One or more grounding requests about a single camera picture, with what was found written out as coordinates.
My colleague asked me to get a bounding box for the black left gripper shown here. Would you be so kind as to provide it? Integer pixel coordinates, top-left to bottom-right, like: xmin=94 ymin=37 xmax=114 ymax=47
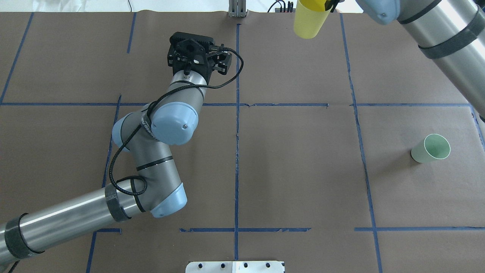
xmin=167 ymin=32 xmax=232 ymax=81

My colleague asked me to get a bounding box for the yellow cup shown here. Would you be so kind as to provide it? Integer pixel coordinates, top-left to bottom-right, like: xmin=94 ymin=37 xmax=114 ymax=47
xmin=293 ymin=0 xmax=330 ymax=39

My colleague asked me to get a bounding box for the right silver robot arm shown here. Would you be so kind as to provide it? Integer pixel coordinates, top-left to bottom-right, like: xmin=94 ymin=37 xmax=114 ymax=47
xmin=357 ymin=0 xmax=485 ymax=119

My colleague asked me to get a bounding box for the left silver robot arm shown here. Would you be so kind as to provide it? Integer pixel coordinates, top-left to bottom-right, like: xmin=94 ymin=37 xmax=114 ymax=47
xmin=1 ymin=32 xmax=245 ymax=271

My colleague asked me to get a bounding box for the green cup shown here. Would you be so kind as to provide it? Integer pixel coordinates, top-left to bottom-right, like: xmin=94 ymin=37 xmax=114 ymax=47
xmin=410 ymin=134 xmax=451 ymax=163

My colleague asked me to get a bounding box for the black cable bundle left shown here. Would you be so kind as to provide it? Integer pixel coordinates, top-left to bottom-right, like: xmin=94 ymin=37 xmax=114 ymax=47
xmin=268 ymin=1 xmax=297 ymax=13

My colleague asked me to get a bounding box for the grey metal camera post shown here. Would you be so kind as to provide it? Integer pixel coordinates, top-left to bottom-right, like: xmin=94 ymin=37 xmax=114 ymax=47
xmin=228 ymin=0 xmax=247 ymax=18

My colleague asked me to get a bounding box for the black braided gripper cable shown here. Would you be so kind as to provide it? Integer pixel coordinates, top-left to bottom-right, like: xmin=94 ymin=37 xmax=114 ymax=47
xmin=108 ymin=45 xmax=244 ymax=196

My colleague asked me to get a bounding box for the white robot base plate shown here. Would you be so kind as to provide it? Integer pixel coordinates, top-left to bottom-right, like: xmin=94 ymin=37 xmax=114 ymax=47
xmin=185 ymin=260 xmax=286 ymax=273

